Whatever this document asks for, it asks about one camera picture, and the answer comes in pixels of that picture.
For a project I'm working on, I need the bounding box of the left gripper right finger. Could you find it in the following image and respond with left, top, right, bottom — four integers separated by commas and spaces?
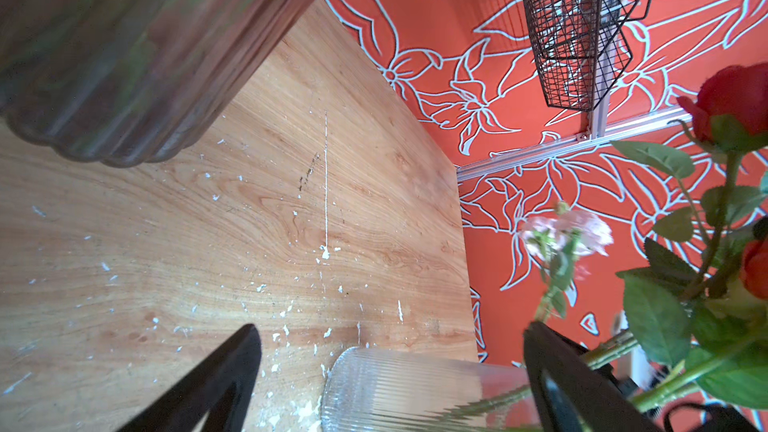
523, 322, 658, 431

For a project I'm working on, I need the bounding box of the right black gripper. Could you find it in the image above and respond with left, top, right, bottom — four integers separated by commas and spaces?
663, 402, 758, 432

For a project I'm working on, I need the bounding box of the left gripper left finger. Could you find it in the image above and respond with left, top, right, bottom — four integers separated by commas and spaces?
120, 323, 262, 431

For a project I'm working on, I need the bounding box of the orange flower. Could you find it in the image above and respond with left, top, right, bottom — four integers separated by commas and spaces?
443, 239, 768, 427

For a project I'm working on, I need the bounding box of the clear glass vase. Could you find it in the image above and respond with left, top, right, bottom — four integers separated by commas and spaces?
320, 347, 542, 431

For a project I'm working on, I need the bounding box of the small pink flower bunch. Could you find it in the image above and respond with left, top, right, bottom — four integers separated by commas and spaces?
522, 201, 613, 323

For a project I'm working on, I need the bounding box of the dark smoked glass vase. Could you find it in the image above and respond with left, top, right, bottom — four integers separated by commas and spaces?
1, 0, 314, 167

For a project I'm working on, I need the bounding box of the red rose stem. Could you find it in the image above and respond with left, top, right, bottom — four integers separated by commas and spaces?
613, 63, 767, 271
739, 239, 768, 300

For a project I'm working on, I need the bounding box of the black wire wall basket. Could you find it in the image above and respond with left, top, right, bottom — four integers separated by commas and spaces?
522, 0, 652, 113

